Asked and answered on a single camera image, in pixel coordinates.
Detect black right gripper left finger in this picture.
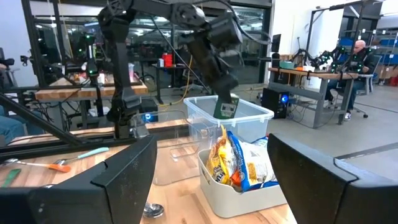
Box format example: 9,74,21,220
0,135,158,224

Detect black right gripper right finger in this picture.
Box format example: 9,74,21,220
266,133,398,224

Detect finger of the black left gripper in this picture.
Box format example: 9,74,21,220
226,77,240,99
211,77,229,101

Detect dark spice jar yellow lid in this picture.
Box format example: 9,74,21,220
213,95,241,121

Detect yellow snack bag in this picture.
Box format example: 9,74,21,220
205,125,241,187

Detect blue and white snack bag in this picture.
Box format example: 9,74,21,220
226,130,279,193

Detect plain silver metal spoon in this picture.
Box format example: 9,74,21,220
142,202,165,219

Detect translucent plastic storage tub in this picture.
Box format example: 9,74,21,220
183,95,275,151

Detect black computer tower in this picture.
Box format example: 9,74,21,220
261,87,290,120
137,97,160,124

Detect red container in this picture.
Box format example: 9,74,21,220
161,52,174,68

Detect teal box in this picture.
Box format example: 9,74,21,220
278,60,296,70

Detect small black monitor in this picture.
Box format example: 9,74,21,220
271,33,282,54

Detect wooden desk with grey legs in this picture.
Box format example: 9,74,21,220
268,66,374,130

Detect white plastic basket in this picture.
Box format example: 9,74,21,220
197,148,289,219

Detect wooden background table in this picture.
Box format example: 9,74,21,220
34,73,150,102

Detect black left wrist camera housing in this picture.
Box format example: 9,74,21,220
206,16,244,51

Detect yellow hanging cable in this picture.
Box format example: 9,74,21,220
157,55,193,107

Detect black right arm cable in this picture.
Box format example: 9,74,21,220
228,6,274,47

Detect spoon with light blue handle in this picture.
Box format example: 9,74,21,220
53,146,111,166

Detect clear plastic bin with handles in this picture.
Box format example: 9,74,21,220
130,108,203,187

